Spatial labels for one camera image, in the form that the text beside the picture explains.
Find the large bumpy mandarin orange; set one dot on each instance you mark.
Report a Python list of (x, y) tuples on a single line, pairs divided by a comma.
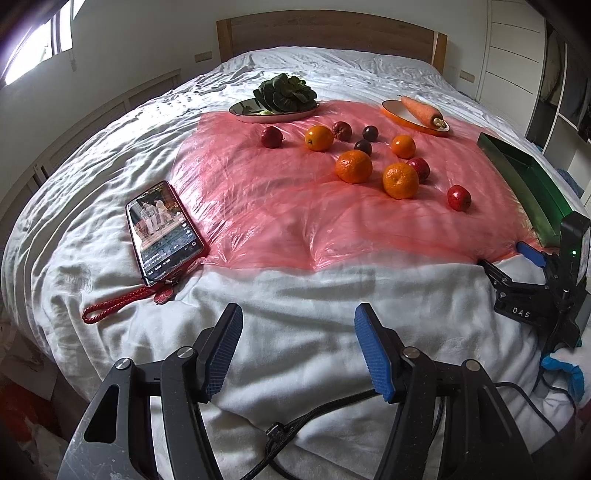
[(353, 166), (400, 181)]

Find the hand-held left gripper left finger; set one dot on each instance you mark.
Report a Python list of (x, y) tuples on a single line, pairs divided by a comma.
[(224, 355)]

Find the pink plastic sheet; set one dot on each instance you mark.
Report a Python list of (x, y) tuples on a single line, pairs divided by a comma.
[(277, 207)]

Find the silver plate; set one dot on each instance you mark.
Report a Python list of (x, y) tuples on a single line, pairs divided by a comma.
[(249, 110)]

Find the white plate with orange rim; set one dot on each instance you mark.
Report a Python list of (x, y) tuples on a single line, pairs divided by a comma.
[(401, 115)]

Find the green tray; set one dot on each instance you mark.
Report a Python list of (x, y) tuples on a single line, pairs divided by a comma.
[(531, 184)]

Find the wooden headboard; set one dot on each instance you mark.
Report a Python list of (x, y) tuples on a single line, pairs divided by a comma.
[(332, 32)]

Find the red plum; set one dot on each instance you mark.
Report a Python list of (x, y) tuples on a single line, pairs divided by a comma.
[(271, 137), (459, 197), (342, 130), (418, 168)]

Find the dark leafy green vegetable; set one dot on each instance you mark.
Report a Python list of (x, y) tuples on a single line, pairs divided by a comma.
[(284, 92)]

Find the dark purple plum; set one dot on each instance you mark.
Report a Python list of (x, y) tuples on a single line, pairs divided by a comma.
[(363, 146), (371, 133)]

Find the carrot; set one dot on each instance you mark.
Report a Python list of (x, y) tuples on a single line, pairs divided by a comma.
[(422, 113)]

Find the window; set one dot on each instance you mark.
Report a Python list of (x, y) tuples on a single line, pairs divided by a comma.
[(32, 41)]

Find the beige wall socket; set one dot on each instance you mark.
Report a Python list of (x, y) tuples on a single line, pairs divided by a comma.
[(203, 57), (467, 76)]

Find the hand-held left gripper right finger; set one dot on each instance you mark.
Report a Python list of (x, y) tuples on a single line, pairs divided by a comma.
[(374, 355)]

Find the small smooth orange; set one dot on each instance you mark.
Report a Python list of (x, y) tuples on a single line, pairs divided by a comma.
[(318, 138), (403, 146)]

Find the smartphone in red case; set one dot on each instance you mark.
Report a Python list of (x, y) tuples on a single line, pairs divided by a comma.
[(161, 230)]

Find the white wardrobe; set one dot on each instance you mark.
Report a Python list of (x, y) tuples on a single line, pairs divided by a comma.
[(512, 46)]

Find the dark hanging clothes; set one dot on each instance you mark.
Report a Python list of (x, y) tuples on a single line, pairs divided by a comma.
[(575, 83)]

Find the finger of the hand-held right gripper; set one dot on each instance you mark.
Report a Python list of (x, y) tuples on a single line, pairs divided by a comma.
[(498, 276), (531, 251)]

